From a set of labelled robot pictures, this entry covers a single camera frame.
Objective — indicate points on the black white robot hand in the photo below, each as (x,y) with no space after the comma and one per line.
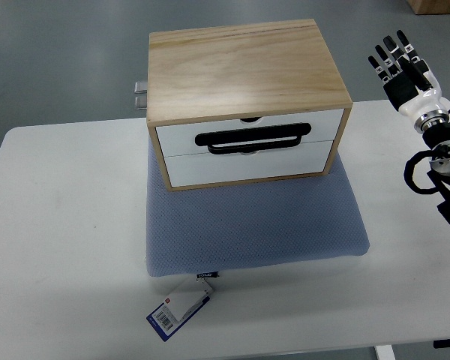
(407,80)

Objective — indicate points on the black drawer handle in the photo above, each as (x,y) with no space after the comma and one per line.
(252,140)

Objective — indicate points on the white drawer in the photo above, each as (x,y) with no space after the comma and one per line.
(203,169)
(179,139)

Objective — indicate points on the wooden drawer cabinet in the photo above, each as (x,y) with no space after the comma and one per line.
(241,72)

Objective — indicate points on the wooden box in corner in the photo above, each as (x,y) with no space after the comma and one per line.
(430,7)

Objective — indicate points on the blue mesh cushion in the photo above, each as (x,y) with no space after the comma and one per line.
(251,225)

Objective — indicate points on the black table control panel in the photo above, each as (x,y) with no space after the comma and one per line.
(441,344)

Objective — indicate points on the white table leg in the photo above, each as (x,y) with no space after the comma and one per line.
(384,352)

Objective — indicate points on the white blue paper tag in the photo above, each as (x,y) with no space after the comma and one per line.
(179,306)

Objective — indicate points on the grey metal bracket upper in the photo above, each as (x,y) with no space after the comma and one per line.
(140,87)

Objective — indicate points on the grey metal bracket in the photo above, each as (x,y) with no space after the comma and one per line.
(140,102)
(140,87)

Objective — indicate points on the grey metal bracket lower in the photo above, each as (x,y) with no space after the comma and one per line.
(140,102)

